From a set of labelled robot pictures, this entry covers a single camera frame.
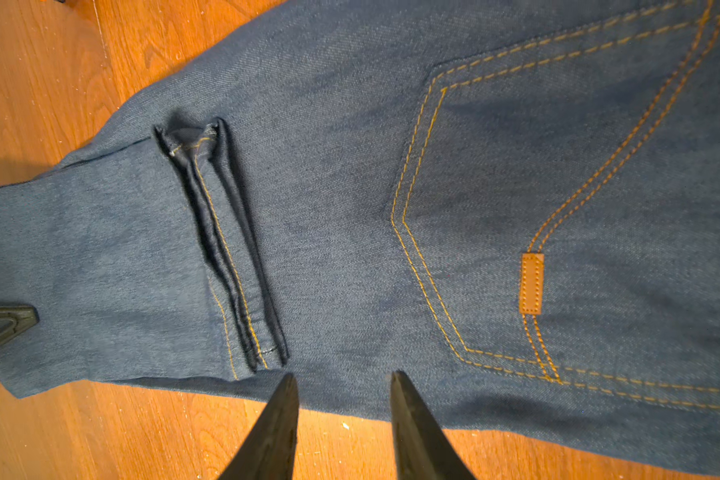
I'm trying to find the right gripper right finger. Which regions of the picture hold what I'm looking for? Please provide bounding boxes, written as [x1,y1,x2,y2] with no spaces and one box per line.
[390,371,476,480]

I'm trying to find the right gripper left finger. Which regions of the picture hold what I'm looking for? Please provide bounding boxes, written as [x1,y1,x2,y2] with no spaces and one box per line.
[218,374,299,480]

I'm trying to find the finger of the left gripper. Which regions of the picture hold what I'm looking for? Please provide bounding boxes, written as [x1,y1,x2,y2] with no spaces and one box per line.
[0,305,39,348]

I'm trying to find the dark blue denim trousers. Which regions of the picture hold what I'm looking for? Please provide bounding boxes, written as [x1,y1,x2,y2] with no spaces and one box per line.
[0,1,720,476]

